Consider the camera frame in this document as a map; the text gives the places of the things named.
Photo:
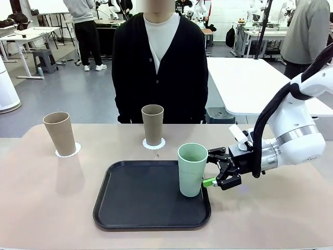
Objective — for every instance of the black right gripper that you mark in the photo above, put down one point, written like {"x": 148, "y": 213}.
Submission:
{"x": 242, "y": 159}

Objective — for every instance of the tall mint green cup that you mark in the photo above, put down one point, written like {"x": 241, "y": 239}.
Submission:
{"x": 192, "y": 177}

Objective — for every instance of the white scalloped coaster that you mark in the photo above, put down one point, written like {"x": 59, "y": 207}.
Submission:
{"x": 78, "y": 151}
{"x": 161, "y": 145}

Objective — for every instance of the tall brown cup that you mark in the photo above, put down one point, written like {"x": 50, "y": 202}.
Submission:
{"x": 61, "y": 135}
{"x": 153, "y": 125}

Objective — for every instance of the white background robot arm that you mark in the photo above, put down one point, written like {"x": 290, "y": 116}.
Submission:
{"x": 254, "y": 10}
{"x": 284, "y": 10}

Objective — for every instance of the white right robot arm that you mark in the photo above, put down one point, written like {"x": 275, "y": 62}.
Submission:
{"x": 294, "y": 145}

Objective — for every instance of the grey plastic stool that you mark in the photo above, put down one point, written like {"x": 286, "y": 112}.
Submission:
{"x": 219, "y": 114}
{"x": 44, "y": 58}

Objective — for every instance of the large white table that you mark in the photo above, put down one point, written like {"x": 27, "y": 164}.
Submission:
{"x": 242, "y": 83}

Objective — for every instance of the black plastic tray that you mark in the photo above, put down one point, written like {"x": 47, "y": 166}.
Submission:
{"x": 145, "y": 205}

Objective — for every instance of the black backpack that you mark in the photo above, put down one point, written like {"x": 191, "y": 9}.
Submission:
{"x": 230, "y": 36}

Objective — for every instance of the person in black cardigan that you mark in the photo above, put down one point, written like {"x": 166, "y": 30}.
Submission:
{"x": 135, "y": 65}

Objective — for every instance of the white desk with robots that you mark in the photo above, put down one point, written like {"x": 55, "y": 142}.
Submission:
{"x": 270, "y": 34}

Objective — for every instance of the black vertical pole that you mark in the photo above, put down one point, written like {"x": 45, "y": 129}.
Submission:
{"x": 263, "y": 28}

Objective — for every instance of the person in grey hoodie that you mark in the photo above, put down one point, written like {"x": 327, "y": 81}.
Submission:
{"x": 86, "y": 34}

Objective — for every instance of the small grey bottle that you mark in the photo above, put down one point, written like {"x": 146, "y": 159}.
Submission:
{"x": 39, "y": 70}

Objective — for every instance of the white background desk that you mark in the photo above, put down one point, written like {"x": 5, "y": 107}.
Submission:
{"x": 23, "y": 36}

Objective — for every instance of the black bag on desk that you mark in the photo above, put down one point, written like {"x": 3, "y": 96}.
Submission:
{"x": 14, "y": 19}

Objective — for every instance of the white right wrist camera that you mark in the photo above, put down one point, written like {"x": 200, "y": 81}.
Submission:
{"x": 240, "y": 138}

